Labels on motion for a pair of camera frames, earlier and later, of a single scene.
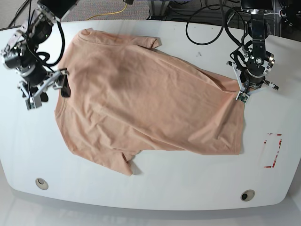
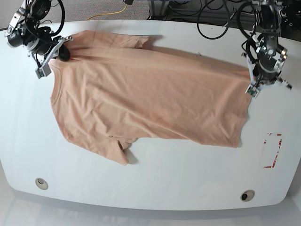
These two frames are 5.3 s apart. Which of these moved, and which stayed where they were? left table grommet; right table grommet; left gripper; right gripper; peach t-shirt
Moved: right gripper; left gripper; peach t-shirt
Stayed: left table grommet; right table grommet
